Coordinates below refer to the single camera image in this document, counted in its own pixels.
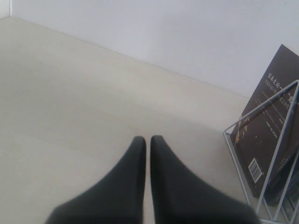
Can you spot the white wire book rack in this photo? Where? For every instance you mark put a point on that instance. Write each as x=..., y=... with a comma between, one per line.
x=272, y=219

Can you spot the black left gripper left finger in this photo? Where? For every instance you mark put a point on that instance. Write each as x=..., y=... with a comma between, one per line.
x=116, y=199

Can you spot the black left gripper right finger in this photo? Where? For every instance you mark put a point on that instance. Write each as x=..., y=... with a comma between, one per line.
x=180, y=197

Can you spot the dark grey leftmost book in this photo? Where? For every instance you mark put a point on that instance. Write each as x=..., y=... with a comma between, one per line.
x=256, y=137

